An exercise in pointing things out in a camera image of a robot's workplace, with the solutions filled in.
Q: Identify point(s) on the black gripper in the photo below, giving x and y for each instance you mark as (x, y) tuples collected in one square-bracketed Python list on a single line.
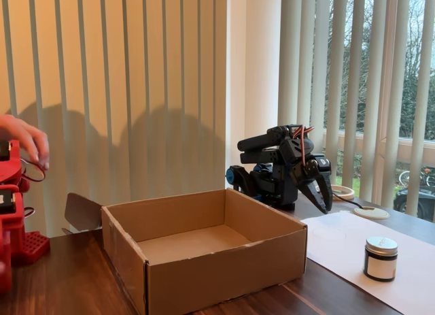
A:
[(312, 179)]

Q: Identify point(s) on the dark car outside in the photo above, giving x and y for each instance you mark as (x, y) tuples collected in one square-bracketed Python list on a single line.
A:
[(401, 199)]

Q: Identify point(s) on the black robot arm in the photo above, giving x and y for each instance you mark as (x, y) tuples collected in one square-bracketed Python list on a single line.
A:
[(258, 148)]

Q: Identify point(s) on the masking tape roll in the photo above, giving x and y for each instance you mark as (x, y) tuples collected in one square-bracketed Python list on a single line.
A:
[(345, 192)]

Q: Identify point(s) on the bicycle outside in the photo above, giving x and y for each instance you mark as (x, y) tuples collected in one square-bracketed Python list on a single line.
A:
[(426, 177)]

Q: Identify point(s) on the white paper sheet with circles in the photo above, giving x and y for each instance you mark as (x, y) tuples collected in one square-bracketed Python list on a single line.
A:
[(340, 250)]

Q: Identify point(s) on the person hand with ring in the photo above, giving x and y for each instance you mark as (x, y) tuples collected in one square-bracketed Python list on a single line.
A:
[(23, 133)]

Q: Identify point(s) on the small jar with silver lid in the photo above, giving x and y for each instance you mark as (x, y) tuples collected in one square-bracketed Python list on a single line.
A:
[(380, 260)]

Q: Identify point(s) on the white vertical blinds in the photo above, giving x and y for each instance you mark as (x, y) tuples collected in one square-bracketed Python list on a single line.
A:
[(112, 90)]

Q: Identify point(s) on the open cardboard box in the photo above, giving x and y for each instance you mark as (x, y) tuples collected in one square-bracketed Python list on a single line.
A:
[(221, 277)]

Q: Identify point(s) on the red leader arm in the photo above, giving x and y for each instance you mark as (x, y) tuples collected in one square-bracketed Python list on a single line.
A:
[(10, 199)]

